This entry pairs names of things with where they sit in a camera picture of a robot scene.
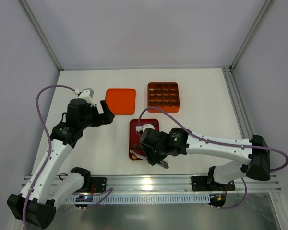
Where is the orange box lid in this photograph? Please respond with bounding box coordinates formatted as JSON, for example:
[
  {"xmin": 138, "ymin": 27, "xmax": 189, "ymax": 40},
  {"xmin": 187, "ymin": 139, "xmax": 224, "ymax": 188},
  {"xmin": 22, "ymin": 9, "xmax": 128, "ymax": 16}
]
[{"xmin": 105, "ymin": 88, "xmax": 136, "ymax": 115}]

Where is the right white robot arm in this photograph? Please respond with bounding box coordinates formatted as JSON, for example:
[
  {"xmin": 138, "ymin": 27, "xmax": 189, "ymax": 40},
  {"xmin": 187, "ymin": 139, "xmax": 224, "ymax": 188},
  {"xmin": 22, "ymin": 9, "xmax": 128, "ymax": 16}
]
[{"xmin": 140, "ymin": 128, "xmax": 271, "ymax": 190}]

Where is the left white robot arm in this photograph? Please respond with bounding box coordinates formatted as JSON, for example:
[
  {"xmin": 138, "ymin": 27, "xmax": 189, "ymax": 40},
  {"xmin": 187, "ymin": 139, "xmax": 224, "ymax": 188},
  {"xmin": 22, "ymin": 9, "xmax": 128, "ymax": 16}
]
[{"xmin": 7, "ymin": 98, "xmax": 115, "ymax": 229}]

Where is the orange chocolate box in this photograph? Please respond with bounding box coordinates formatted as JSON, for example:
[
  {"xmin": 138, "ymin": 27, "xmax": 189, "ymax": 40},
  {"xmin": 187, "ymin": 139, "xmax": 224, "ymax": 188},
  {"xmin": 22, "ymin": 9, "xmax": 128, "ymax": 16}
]
[{"xmin": 147, "ymin": 82, "xmax": 180, "ymax": 114}]

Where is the red lacquer tray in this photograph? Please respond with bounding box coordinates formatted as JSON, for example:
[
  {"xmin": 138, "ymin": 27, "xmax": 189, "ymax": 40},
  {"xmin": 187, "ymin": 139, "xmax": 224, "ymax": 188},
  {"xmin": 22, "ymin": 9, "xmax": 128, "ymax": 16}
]
[{"xmin": 129, "ymin": 119, "xmax": 159, "ymax": 161}]

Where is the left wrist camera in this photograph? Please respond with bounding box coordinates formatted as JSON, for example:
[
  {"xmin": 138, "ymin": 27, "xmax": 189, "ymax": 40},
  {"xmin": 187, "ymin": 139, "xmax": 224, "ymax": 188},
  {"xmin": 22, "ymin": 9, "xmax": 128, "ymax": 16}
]
[{"xmin": 77, "ymin": 88, "xmax": 94, "ymax": 103}]

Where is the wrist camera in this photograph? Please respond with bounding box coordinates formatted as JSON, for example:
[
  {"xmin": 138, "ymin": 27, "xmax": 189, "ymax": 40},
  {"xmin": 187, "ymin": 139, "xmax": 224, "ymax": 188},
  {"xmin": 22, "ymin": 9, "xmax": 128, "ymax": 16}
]
[
  {"xmin": 77, "ymin": 88, "xmax": 94, "ymax": 103},
  {"xmin": 135, "ymin": 124, "xmax": 149, "ymax": 134}
]

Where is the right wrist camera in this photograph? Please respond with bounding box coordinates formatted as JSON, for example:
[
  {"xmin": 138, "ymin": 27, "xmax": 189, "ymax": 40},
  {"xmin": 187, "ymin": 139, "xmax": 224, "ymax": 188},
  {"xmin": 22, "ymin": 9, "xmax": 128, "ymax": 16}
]
[{"xmin": 135, "ymin": 124, "xmax": 149, "ymax": 134}]

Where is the aluminium mounting rail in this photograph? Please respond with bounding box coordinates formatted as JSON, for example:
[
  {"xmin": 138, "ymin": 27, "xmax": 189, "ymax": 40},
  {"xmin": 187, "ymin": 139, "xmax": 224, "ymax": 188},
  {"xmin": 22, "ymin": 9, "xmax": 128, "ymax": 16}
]
[{"xmin": 19, "ymin": 173, "xmax": 283, "ymax": 195}]

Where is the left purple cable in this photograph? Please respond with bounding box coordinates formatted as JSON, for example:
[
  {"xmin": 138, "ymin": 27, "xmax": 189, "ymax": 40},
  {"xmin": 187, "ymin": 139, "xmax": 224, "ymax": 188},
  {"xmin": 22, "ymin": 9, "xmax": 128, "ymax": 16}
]
[{"xmin": 21, "ymin": 85, "xmax": 114, "ymax": 230}]

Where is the purple cable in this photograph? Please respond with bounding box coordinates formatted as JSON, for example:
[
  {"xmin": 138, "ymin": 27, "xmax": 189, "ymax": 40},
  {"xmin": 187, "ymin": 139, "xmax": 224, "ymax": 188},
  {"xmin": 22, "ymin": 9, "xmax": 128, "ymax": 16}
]
[
  {"xmin": 21, "ymin": 85, "xmax": 114, "ymax": 230},
  {"xmin": 137, "ymin": 107, "xmax": 288, "ymax": 211}
]

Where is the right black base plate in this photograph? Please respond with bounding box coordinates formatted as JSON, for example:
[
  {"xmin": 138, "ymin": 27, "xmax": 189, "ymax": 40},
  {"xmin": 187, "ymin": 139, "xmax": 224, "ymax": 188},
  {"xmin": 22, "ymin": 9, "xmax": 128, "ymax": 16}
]
[{"xmin": 191, "ymin": 175, "xmax": 236, "ymax": 192}]

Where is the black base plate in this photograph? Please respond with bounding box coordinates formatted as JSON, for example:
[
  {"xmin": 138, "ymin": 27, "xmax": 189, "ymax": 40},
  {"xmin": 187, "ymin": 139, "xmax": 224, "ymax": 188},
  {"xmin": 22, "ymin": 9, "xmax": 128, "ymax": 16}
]
[
  {"xmin": 191, "ymin": 175, "xmax": 236, "ymax": 192},
  {"xmin": 86, "ymin": 177, "xmax": 107, "ymax": 194}
]

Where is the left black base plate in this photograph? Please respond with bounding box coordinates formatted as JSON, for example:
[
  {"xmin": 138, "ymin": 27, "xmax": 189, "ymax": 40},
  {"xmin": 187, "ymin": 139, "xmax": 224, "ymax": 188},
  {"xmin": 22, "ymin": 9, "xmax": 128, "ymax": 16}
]
[{"xmin": 86, "ymin": 177, "xmax": 107, "ymax": 194}]

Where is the slotted cable duct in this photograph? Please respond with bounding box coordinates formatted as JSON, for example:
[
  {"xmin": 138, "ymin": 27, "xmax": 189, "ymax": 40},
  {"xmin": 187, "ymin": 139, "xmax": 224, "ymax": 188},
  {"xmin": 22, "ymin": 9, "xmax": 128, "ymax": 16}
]
[{"xmin": 64, "ymin": 193, "xmax": 210, "ymax": 205}]

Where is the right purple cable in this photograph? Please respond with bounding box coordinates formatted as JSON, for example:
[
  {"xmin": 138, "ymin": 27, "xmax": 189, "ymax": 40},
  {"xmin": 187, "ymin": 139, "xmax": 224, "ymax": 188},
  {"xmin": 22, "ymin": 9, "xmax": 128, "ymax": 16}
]
[{"xmin": 137, "ymin": 107, "xmax": 288, "ymax": 211}]

